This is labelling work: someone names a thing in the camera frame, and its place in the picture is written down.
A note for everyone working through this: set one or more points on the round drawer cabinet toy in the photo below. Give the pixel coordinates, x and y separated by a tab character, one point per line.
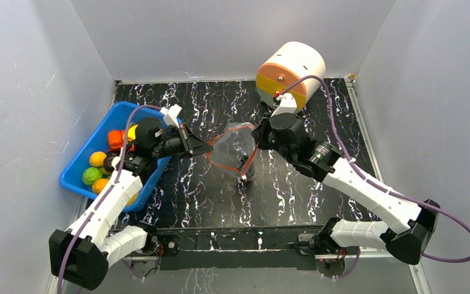
291	62

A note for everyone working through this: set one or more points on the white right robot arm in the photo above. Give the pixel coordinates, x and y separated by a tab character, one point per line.
404	228

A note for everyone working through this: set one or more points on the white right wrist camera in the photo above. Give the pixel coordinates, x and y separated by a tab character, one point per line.
286	104

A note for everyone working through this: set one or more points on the yellow toy lemon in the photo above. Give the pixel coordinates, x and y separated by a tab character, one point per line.
96	159

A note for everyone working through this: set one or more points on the orange toy fruit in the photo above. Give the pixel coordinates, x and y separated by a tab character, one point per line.
115	139

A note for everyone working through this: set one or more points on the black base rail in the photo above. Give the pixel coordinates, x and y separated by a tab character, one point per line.
296	247

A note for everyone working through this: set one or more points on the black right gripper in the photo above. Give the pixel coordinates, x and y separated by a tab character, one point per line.
265	133

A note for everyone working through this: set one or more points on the yellow toy pepper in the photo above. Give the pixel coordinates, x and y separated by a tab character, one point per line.
131	133

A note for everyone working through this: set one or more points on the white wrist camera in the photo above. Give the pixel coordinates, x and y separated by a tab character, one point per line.
286	104
170	115

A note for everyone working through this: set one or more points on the blue plastic bin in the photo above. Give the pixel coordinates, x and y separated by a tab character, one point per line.
115	119

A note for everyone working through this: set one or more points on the clear zip bag orange zipper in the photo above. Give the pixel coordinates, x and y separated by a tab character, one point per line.
229	147

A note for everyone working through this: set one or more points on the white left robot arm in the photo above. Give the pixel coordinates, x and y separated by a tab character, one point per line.
83	253

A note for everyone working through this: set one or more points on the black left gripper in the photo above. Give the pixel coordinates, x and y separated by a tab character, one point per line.
191	143

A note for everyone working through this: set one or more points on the green toy fruit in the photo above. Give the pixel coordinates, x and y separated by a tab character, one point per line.
91	175

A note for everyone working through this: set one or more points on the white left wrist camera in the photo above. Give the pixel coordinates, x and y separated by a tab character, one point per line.
170	115

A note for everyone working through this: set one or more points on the orange toy citrus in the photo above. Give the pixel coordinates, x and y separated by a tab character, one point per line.
99	185

